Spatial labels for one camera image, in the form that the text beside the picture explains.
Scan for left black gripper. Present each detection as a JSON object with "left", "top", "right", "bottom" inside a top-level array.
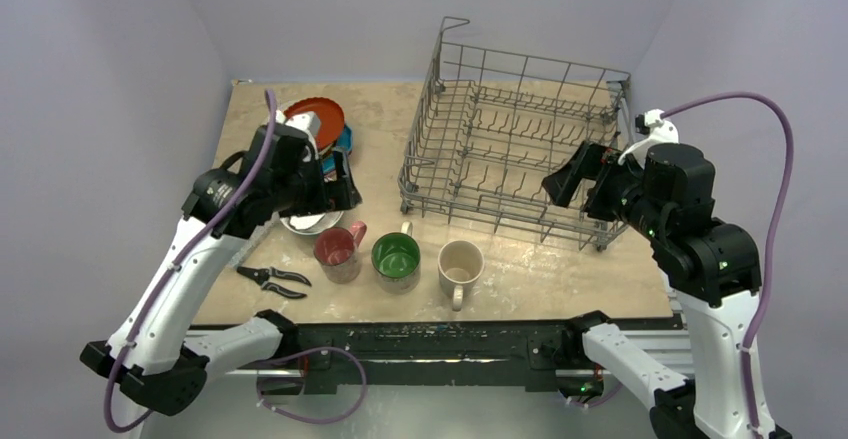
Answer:
[{"left": 272, "top": 145, "right": 360, "bottom": 217}]

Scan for white scalloped teal bowl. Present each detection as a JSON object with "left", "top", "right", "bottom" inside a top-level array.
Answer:
[{"left": 280, "top": 211, "right": 344, "bottom": 236}]

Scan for pink ghost mug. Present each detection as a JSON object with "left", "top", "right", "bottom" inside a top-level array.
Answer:
[{"left": 313, "top": 221, "right": 367, "bottom": 284}]

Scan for orange red plate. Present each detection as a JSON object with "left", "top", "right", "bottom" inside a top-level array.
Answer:
[{"left": 282, "top": 97, "right": 345, "bottom": 152}]

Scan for green floral mug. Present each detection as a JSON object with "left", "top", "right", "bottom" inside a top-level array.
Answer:
[{"left": 371, "top": 221, "right": 422, "bottom": 295}]

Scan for cream dragon mug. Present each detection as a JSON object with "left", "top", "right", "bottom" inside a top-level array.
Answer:
[{"left": 437, "top": 240, "right": 485, "bottom": 312}]

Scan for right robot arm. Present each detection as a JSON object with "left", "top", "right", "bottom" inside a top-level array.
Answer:
[{"left": 542, "top": 141, "right": 786, "bottom": 438}]

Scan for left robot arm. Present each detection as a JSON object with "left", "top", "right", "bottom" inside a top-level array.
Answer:
[{"left": 80, "top": 123, "right": 361, "bottom": 428}]

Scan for teal blue plate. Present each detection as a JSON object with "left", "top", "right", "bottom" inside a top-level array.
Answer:
[{"left": 322, "top": 125, "right": 353, "bottom": 176}]

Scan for clear plastic tray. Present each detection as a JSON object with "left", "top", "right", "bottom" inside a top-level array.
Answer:
[{"left": 229, "top": 214, "right": 281, "bottom": 268}]

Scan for black pruning shears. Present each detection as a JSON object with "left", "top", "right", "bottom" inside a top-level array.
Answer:
[{"left": 236, "top": 266, "right": 312, "bottom": 300}]

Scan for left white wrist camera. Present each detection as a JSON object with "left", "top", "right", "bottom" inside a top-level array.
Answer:
[{"left": 275, "top": 110, "right": 321, "bottom": 150}]

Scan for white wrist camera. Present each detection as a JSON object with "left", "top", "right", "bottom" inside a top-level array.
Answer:
[
  {"left": 617, "top": 109, "right": 679, "bottom": 167},
  {"left": 275, "top": 110, "right": 321, "bottom": 150}
]

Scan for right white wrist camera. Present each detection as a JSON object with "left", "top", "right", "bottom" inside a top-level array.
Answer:
[{"left": 617, "top": 109, "right": 679, "bottom": 167}]

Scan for grey wire dish rack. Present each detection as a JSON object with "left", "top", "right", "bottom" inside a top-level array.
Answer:
[{"left": 398, "top": 16, "right": 631, "bottom": 251}]

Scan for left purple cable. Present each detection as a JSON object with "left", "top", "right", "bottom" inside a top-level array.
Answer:
[{"left": 103, "top": 88, "right": 279, "bottom": 435}]

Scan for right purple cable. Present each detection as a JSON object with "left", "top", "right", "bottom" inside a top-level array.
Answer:
[{"left": 660, "top": 92, "right": 795, "bottom": 439}]

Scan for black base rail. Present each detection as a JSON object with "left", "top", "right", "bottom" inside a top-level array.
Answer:
[{"left": 185, "top": 316, "right": 690, "bottom": 398}]

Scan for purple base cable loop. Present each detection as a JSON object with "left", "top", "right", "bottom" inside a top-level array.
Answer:
[{"left": 255, "top": 346, "right": 368, "bottom": 425}]

